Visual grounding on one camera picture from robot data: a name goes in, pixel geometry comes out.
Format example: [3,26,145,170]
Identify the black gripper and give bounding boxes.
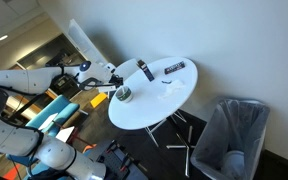
[109,76,123,88]

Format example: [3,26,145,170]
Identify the white and green mug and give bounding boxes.
[115,86,133,103]

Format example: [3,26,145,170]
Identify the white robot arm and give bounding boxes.
[0,61,123,180]

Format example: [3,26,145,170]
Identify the blue pasta box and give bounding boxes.
[137,60,154,81]

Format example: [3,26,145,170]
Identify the round white table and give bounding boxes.
[108,57,198,146]

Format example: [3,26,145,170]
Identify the crumpled clear plastic wrap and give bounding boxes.
[158,80,185,99]

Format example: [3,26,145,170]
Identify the teal armchair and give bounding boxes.
[5,94,81,180]

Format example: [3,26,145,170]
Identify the black equipment cart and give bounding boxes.
[90,140,148,180]

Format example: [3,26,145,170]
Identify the grey trash bin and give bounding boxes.
[190,98,270,180]

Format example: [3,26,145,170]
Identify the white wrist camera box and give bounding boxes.
[97,86,116,92]

